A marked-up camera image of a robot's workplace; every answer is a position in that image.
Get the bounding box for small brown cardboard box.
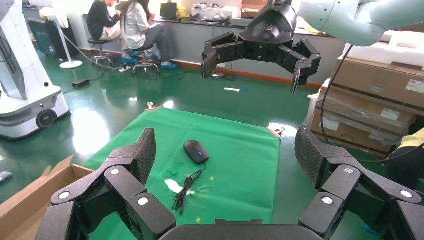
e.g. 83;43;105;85
241;0;270;19

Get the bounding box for grey lab counter cabinet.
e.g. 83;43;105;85
153;14;347;85

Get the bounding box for open brown cardboard box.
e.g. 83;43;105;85
0;155;95;240

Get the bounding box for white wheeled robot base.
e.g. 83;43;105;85
0;0;71;140

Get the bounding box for flat brown carton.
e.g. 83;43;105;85
308;109;403;157

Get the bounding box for black power adapter brick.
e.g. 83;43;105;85
72;78;91;89

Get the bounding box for white devices pile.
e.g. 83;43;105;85
191;3;233;21

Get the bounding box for plastic wrapped brown carton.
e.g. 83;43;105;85
311;85;418;135

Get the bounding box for green table cloth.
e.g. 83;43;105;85
84;107;282;240

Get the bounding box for black monitor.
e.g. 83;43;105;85
159;2;178;20

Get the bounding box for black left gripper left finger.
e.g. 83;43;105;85
34;127;177;240

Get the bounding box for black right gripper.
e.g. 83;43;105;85
201;3;322;95

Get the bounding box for white foam packing block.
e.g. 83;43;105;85
342;30;424;71

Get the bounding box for white pedestal fan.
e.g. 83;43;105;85
39;6;84;70

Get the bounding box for black round stool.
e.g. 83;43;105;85
87;39;115;67
132;44;160;76

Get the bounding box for black wired computer mouse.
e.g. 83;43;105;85
172;140;210;216

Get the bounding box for large brown carton black strap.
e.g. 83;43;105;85
331;56;424;117

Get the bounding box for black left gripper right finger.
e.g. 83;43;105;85
294;126;424;240

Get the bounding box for seated person white shirt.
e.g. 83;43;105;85
119;0;180;70

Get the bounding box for dark low cabinet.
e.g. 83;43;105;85
28;18;79;60

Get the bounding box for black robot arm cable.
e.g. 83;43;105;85
319;44;424;164

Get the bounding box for black chair yellow cloth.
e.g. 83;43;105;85
385;128;424;192

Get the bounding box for seated person black top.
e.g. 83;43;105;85
86;0;124;44

